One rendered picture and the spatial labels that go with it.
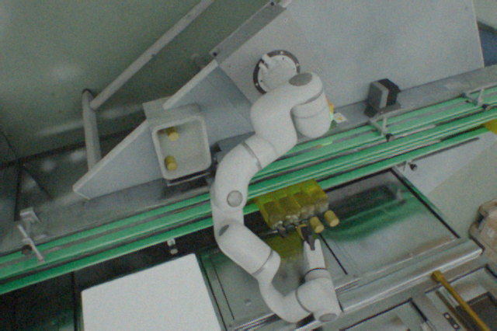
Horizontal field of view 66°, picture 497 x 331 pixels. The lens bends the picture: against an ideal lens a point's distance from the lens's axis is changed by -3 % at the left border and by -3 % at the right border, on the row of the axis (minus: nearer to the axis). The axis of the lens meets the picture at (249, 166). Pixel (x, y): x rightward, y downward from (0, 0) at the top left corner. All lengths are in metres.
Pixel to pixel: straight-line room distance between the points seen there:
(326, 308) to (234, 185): 0.42
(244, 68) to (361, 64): 0.54
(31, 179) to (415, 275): 1.69
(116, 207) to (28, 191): 0.68
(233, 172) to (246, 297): 0.53
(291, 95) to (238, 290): 0.70
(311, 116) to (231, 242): 0.36
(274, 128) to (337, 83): 0.67
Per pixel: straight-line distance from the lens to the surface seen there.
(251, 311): 1.31
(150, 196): 1.43
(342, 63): 1.53
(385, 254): 1.51
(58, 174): 2.04
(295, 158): 1.38
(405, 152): 1.75
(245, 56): 1.20
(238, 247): 0.97
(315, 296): 1.06
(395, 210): 1.66
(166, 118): 1.29
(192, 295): 1.36
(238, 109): 1.41
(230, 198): 0.92
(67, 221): 1.46
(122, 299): 1.42
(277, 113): 0.92
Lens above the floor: 1.89
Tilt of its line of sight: 46 degrees down
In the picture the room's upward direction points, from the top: 149 degrees clockwise
